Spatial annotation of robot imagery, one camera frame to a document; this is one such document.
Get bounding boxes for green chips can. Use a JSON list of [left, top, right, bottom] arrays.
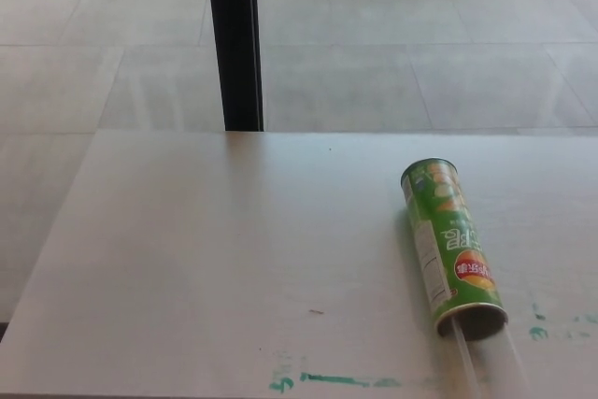
[[399, 157, 508, 342]]

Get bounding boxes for black vertical post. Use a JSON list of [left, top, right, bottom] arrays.
[[204, 0, 265, 133]]

